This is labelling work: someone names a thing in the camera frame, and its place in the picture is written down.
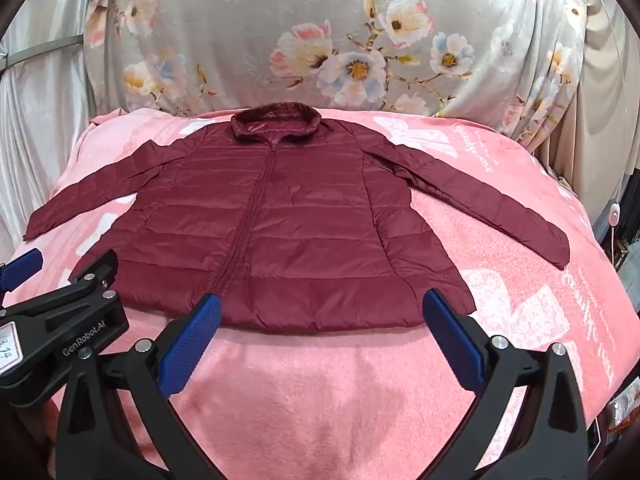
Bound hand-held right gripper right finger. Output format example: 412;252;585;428
422;288;591;480

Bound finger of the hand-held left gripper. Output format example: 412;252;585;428
0;247;44;306
67;249;122;302

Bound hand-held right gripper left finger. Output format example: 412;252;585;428
52;292;222;480

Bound maroon puffer jacket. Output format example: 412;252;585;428
23;102;571;333

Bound pink printed blanket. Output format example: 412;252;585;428
0;105;640;480

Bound white curtain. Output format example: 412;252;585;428
0;0;126;251

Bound grey curtain tieback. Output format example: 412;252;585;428
0;34;87;77

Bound dark bedside furniture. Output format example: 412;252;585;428
592;162;640;281

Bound beige curtain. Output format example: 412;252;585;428
530;0;637;171

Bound grey floral bed sheet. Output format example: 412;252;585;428
82;0;588;141

